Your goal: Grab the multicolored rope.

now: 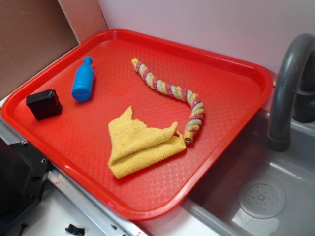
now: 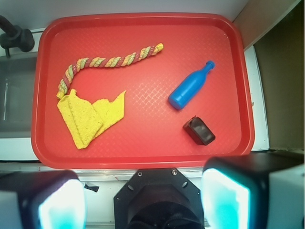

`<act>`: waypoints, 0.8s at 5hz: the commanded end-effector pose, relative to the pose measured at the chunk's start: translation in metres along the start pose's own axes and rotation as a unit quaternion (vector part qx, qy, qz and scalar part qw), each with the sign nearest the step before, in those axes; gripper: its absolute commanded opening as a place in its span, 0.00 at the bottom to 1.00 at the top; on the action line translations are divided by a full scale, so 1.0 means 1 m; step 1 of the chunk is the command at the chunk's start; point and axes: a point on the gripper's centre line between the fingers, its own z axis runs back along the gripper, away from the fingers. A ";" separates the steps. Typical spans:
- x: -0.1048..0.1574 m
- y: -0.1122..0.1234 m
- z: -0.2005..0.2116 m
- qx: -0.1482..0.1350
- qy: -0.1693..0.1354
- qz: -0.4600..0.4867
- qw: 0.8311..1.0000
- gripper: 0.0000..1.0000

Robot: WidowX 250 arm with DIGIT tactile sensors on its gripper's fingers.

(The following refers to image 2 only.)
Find multicolored twisted rope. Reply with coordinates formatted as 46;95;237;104
56;42;164;100

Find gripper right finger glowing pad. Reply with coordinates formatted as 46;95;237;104
200;152;305;229

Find small black box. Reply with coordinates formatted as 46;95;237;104
183;116;216;146

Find blue plastic bottle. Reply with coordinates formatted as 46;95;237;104
168;61;215;110

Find yellow knitted cloth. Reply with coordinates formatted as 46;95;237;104
57;89;126;149

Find red plastic tray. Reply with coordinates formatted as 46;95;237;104
31;13;254;169

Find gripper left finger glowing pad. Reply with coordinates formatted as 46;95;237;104
0;170;87;229

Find gray metal sink basin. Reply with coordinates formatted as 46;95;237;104
0;52;37;138

